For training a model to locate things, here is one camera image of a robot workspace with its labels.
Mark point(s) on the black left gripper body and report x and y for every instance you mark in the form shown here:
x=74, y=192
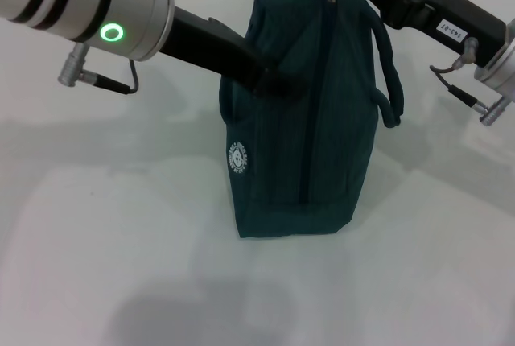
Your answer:
x=205, y=46

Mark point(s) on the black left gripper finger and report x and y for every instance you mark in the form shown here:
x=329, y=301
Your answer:
x=279, y=82

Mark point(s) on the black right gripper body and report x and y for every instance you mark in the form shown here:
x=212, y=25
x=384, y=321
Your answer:
x=438, y=4

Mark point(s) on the dark teal insulated lunch bag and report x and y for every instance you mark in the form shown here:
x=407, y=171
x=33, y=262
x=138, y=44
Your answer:
x=306, y=120

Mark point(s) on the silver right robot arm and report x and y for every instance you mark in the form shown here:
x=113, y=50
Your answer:
x=499, y=68

